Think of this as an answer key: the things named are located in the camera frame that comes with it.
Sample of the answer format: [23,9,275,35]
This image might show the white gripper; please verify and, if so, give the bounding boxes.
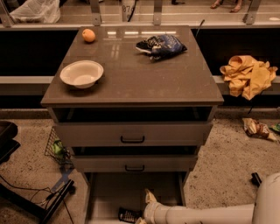
[135,189,169,224]

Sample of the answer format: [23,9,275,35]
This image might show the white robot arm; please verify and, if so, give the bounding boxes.
[135,172,280,224]

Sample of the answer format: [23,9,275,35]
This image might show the bottom open drawer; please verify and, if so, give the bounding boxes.
[85,172,186,224]

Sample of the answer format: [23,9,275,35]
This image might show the middle grey drawer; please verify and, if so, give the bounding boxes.
[72,155,197,172]

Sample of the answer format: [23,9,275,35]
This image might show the grey drawer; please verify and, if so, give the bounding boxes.
[72,155,197,172]
[54,122,213,147]

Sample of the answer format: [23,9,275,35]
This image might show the grey drawer cabinet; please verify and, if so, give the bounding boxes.
[42,25,223,218]

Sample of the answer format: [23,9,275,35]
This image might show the top grey drawer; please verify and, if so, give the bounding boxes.
[54,122,213,147]

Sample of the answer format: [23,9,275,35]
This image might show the black bar right floor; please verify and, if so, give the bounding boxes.
[251,172,262,187]

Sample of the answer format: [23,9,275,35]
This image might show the brown snack bag on floor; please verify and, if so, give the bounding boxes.
[242,118,277,142]

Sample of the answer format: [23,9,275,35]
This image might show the black stand leg left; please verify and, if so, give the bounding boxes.
[0,179,74,224]

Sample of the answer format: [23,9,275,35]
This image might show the white bowl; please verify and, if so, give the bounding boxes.
[59,60,104,89]

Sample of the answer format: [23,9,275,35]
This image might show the green packet right edge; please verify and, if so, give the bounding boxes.
[270,123,280,133]

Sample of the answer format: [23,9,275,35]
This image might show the black chair base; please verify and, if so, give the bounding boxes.
[0,121,20,164]

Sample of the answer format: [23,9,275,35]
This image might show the blue chip bag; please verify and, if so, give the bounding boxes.
[136,34,187,60]

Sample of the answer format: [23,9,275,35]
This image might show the yellow cloth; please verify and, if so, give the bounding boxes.
[220,55,278,101]

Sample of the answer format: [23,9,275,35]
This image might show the orange fruit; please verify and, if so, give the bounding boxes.
[82,29,95,43]

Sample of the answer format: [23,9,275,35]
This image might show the white plastic bag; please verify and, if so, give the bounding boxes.
[10,0,60,24]

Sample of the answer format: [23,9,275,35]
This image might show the wire basket with green item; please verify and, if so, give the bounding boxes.
[45,129,73,166]

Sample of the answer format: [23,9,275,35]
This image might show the black cable on floor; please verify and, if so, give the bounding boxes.
[0,174,75,224]

